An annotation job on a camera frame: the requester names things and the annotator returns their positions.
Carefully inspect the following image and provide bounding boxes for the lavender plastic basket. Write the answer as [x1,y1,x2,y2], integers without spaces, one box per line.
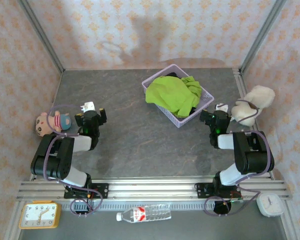
[141,63,215,129]

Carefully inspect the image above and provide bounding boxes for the lime green shorts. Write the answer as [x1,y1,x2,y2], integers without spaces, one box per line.
[145,76,203,120]

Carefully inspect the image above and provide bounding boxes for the navy blue garment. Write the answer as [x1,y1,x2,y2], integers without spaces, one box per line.
[163,71,199,118]

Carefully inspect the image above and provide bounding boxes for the white plush bear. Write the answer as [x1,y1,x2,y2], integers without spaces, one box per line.
[230,85,276,127]

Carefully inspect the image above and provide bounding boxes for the cartoon boy plush doll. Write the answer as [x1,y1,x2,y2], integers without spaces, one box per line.
[35,112,73,138]

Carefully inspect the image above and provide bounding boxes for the black connector box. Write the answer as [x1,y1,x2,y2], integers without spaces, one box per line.
[72,200,91,216]
[213,200,233,216]

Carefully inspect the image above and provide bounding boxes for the white square clock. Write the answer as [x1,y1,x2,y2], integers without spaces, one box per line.
[256,192,285,218]

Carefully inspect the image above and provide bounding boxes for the yellow alarm clock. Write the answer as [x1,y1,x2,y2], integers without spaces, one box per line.
[18,201,63,230]

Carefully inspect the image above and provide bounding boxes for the clear plastic water bottle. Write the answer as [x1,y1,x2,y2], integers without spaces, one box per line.
[115,203,172,224]

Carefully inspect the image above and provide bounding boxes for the aluminium frame post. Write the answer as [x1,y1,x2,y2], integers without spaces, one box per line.
[239,0,288,73]
[17,0,65,73]

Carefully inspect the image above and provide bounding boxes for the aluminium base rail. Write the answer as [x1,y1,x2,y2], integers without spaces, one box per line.
[16,178,292,201]

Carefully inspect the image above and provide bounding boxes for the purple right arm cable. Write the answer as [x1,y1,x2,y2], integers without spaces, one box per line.
[203,99,271,217]

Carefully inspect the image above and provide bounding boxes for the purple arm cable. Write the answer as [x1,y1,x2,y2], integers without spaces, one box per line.
[43,104,104,217]
[203,99,271,217]

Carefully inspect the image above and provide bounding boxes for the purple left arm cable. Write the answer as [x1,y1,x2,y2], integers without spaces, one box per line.
[43,104,104,217]

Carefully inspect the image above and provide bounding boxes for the grey slotted cable duct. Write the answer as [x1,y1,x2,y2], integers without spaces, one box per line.
[61,201,216,211]

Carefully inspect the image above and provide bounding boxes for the aluminium frame leg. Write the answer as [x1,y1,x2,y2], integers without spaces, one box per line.
[279,199,300,240]
[3,201,26,240]

